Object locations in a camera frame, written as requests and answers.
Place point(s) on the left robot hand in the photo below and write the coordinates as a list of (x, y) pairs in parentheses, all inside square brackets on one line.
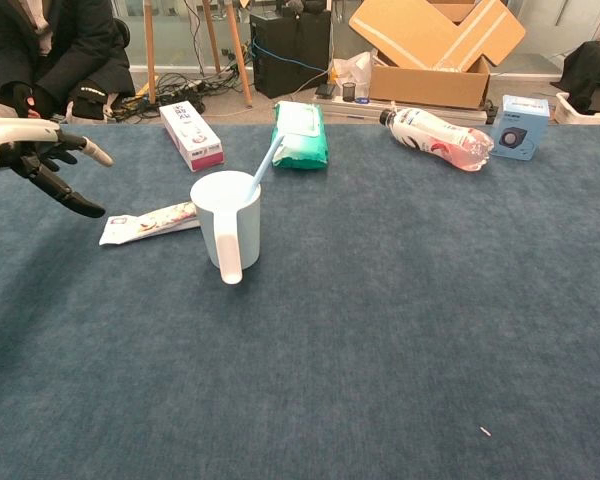
[(15, 137)]

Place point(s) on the white floral toothpaste tube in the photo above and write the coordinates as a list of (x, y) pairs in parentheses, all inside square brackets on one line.
[(145, 225)]

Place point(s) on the light blue toothbrush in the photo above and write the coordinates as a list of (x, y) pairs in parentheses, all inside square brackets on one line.
[(267, 160)]

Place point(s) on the white pink toothpaste box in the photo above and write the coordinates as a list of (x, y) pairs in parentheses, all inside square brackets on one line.
[(190, 132)]

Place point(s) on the open cardboard box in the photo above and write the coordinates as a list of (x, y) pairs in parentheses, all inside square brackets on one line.
[(430, 85)]

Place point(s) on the light blue speaker box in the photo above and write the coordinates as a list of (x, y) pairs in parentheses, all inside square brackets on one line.
[(517, 130)]

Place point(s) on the person in black jacket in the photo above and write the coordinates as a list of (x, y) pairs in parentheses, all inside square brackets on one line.
[(70, 50)]

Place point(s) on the wooden leg stand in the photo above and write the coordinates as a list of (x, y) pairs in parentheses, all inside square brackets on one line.
[(150, 50)]

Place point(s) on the black computer tower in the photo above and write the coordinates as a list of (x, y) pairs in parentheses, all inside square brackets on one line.
[(290, 55)]

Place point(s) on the green wet wipes pack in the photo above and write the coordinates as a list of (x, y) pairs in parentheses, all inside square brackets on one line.
[(305, 142)]

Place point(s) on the small black device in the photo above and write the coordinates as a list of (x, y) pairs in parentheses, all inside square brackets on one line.
[(325, 90)]

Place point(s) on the black mesh pen holder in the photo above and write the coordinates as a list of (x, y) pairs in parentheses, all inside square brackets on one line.
[(349, 92)]

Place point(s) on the white plastic bag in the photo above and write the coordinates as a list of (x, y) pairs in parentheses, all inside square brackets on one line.
[(355, 67)]

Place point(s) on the blue table mat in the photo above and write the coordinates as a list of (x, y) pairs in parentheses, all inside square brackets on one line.
[(300, 375)]

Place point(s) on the plastic bottle with pink drink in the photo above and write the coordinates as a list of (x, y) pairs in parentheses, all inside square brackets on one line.
[(430, 132)]

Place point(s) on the small white scrap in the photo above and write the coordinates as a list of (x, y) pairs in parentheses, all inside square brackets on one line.
[(485, 431)]

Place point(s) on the white plastic crate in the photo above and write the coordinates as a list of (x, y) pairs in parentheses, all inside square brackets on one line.
[(580, 117)]

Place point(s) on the black cloth cover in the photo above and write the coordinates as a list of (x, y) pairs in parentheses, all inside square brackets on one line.
[(590, 65)]

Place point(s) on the aluminium profile rail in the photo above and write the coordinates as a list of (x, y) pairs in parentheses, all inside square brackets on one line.
[(350, 110)]

